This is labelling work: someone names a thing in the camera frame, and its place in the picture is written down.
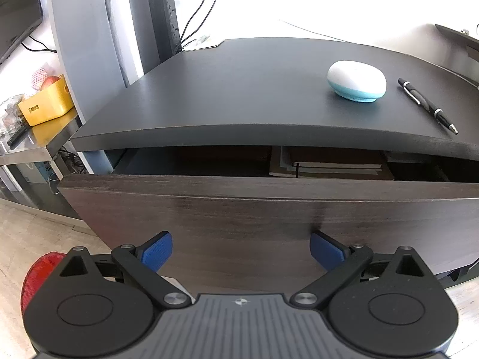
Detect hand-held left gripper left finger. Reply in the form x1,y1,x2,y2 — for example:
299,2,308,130
58,231,192,309

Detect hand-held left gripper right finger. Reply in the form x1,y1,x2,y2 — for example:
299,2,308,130
290,231,429,309

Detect large dark wooden drawer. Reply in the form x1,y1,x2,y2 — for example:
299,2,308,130
57,144,479,295

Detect black pen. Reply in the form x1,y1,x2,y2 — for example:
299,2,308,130
397,78,459,136

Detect stack of brown books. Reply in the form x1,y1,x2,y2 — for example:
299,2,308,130
269,160,396,181

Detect red plastic basket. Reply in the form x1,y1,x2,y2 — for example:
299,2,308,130
20,252,69,319

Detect blue box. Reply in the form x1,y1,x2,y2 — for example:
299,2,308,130
20,160,54,183

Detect stainless steel table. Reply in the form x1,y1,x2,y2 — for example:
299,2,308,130
0,115,84,222

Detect white and teal round device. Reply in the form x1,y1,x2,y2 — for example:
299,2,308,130
327,60,387,103

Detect dark wooden dresser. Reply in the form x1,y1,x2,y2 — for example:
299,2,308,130
69,37,479,281

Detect black remote control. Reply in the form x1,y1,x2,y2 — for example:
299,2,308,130
7,125,29,149

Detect yellow plastic basket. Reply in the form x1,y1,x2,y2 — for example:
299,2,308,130
18,75,76,127

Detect clear snack bags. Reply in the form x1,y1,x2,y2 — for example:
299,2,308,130
0,93,28,140

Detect fruit in foam net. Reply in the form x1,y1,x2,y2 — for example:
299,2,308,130
31,68,63,91

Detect grey curved standing unit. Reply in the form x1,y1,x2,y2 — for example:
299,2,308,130
44,0,146,176

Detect white flat charger pad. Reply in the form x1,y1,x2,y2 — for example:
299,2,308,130
182,35,222,52

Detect black desk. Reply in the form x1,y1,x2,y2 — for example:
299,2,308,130
436,23,479,87

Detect black television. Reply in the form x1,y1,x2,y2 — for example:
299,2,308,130
0,0,44,65

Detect tangle of floor cables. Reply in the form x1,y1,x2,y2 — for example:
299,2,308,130
48,149,84,196

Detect black television cable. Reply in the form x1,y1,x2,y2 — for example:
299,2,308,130
20,36,57,53

